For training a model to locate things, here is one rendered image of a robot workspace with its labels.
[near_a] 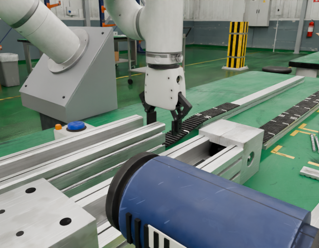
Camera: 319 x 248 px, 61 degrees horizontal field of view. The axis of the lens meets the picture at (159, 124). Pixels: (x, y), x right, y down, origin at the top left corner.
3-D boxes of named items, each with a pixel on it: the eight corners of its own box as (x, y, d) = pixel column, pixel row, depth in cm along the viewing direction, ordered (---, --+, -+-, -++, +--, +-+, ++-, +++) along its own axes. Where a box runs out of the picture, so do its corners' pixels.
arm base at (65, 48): (42, 64, 103) (-4, 30, 89) (73, 26, 104) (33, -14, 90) (63, 80, 91) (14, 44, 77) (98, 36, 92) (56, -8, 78)
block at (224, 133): (209, 153, 67) (212, 116, 63) (258, 170, 59) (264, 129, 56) (187, 166, 61) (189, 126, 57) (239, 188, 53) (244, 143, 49)
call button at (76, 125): (79, 126, 69) (78, 119, 68) (88, 130, 66) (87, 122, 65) (64, 131, 66) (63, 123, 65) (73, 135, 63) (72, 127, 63)
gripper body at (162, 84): (191, 61, 63) (189, 107, 67) (158, 57, 70) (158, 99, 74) (170, 64, 58) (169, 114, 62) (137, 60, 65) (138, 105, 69)
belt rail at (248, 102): (296, 80, 149) (297, 75, 148) (303, 81, 147) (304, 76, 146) (191, 127, 83) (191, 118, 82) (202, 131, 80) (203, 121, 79)
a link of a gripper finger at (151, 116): (156, 101, 71) (156, 125, 74) (147, 98, 73) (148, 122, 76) (148, 103, 69) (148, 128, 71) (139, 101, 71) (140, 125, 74)
